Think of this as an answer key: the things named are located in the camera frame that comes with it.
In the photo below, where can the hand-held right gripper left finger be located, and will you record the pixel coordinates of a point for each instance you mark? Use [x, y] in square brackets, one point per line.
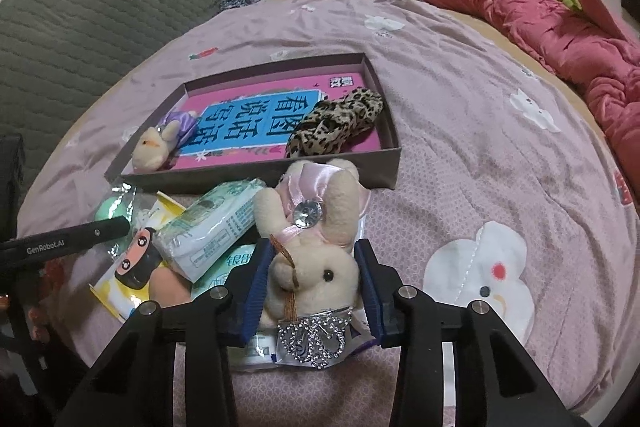
[256, 279]

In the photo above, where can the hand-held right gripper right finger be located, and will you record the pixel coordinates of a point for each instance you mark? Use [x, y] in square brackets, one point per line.
[369, 287]

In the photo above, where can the yellow cartoon face packet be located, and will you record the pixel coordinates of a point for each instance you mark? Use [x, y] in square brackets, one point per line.
[132, 264]

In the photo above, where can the leopard print scrunchie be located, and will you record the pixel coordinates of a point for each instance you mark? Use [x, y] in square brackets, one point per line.
[330, 122]

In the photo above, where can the dark floral cloth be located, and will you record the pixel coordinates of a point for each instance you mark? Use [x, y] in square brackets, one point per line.
[245, 0]

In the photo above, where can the orange makeup sponge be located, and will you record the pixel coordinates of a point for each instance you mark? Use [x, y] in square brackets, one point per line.
[172, 289]

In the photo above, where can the grey quilted headboard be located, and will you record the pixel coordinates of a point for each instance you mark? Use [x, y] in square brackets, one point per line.
[100, 32]

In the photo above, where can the shallow brown cardboard box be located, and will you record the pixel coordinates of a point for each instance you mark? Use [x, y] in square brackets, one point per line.
[350, 169]

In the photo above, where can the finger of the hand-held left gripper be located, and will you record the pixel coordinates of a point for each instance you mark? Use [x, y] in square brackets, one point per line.
[65, 238]

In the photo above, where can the pink quilt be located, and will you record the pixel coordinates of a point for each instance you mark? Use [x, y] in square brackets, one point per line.
[550, 32]

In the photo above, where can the plush bunny with pink dress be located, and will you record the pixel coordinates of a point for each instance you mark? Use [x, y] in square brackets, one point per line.
[310, 267]

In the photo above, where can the pink printed bed sheet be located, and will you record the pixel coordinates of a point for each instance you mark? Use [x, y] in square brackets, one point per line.
[450, 132]

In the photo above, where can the green sponge in plastic bag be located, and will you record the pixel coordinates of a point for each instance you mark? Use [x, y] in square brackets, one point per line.
[111, 208]

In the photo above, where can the plush bunny with purple dress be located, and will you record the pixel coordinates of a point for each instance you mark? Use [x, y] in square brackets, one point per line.
[157, 142]

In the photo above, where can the green white tissue pack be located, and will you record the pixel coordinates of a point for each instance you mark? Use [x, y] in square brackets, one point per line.
[225, 266]
[210, 227]

